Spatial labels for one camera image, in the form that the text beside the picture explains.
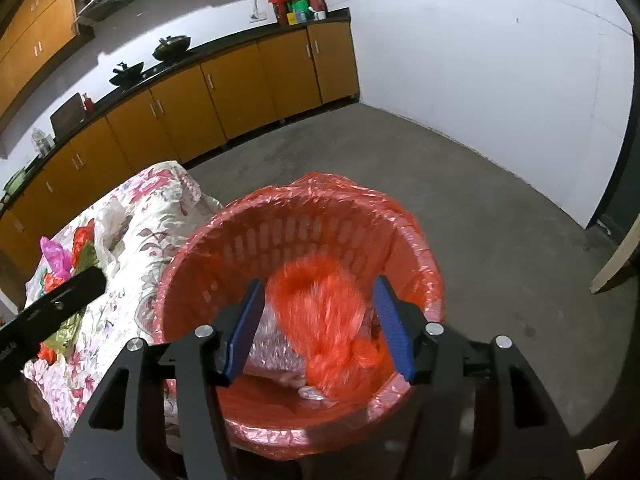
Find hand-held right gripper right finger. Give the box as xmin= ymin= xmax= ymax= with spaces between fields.
xmin=372 ymin=275 xmax=586 ymax=480

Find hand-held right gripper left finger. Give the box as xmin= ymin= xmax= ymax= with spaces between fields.
xmin=54 ymin=279 xmax=264 ymax=480

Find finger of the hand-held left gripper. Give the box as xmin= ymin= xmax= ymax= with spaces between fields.
xmin=0 ymin=266 xmax=107 ymax=377

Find green plastic bag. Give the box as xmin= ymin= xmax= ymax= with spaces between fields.
xmin=47 ymin=310 xmax=86 ymax=352

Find clear bubble wrap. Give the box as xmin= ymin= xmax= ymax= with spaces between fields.
xmin=244 ymin=300 xmax=328 ymax=402

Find orange-red plastic bag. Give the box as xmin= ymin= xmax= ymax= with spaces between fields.
xmin=264 ymin=254 xmax=390 ymax=407

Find orange plastic bag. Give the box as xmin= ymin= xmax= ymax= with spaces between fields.
xmin=152 ymin=172 xmax=446 ymax=463

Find red plastic liner bag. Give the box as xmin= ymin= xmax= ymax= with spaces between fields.
xmin=152 ymin=172 xmax=446 ymax=463

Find pink plastic bag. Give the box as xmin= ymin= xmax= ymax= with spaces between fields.
xmin=40 ymin=237 xmax=74 ymax=282

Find floral blanket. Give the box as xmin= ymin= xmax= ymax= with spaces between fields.
xmin=22 ymin=161 xmax=226 ymax=441

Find green pot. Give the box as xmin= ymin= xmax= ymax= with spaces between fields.
xmin=4 ymin=169 xmax=29 ymax=194

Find glass jar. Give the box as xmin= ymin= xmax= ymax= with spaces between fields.
xmin=31 ymin=127 xmax=54 ymax=154

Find brown cutting board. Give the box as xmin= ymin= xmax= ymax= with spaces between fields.
xmin=50 ymin=92 xmax=87 ymax=139

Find pale wooden plank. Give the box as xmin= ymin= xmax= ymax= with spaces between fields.
xmin=590 ymin=220 xmax=640 ymax=295

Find wooden lower kitchen cabinets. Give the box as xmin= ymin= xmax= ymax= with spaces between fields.
xmin=0 ymin=22 xmax=361 ymax=281

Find wooden kitchen cabinets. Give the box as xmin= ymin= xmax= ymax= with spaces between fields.
xmin=0 ymin=22 xmax=361 ymax=281
xmin=0 ymin=0 xmax=321 ymax=123

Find small black wok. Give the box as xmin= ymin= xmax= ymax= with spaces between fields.
xmin=109 ymin=61 xmax=146 ymax=87

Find wooden upper kitchen cabinets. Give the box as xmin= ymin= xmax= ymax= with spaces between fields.
xmin=0 ymin=0 xmax=321 ymax=123

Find dark door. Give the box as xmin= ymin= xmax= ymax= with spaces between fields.
xmin=587 ymin=5 xmax=640 ymax=283

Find large black wok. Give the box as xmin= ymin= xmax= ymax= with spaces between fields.
xmin=152 ymin=35 xmax=194 ymax=62

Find black kitchen countertop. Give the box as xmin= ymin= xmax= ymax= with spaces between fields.
xmin=0 ymin=7 xmax=351 ymax=213

